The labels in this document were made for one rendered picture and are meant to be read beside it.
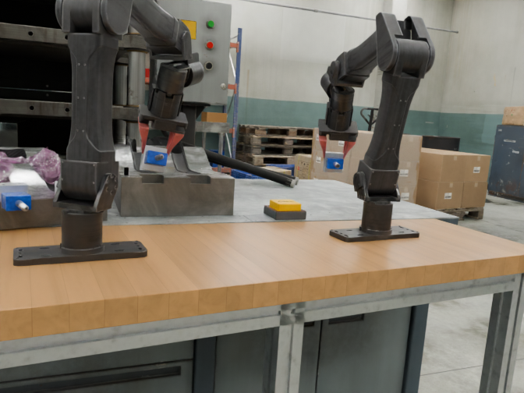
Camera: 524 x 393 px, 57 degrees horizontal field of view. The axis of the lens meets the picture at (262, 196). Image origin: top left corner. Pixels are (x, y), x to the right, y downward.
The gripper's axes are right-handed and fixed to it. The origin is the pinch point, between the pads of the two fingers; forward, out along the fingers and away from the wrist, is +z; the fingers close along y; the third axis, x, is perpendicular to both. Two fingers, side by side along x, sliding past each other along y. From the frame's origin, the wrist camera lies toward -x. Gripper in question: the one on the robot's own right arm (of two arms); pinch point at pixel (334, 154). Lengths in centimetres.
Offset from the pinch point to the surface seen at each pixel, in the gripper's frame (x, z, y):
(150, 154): 28, -15, 43
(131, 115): -38, 12, 68
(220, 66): -72, 7, 41
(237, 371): 44, 39, 22
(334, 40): -729, 226, -71
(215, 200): 24.9, -1.2, 29.3
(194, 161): 1.4, 3.9, 38.6
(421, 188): -335, 248, -148
